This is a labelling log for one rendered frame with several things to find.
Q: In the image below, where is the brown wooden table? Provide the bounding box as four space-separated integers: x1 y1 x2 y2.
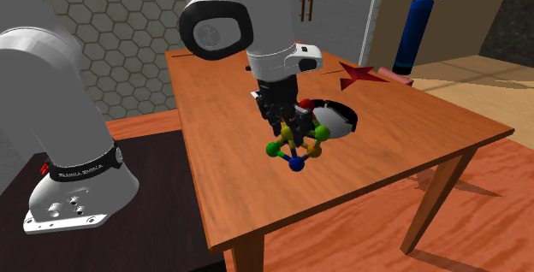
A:
163 47 515 272

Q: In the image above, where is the grey cupboard with brown handles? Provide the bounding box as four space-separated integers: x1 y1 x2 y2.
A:
287 0 383 66

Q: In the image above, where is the black bowl with white inside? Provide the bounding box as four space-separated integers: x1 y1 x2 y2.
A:
309 98 359 140

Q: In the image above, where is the dark robot stand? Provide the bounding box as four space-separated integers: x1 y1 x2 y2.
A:
0 129 228 272

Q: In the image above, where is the red star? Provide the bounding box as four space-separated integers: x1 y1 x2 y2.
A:
338 61 390 92

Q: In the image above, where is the colourful ball and stick toy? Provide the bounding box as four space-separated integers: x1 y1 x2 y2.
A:
265 98 332 174

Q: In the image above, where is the blue gas cylinder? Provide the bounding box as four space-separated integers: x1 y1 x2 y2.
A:
391 0 446 77

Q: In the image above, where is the pink block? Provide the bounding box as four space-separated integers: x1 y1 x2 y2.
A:
377 66 414 88

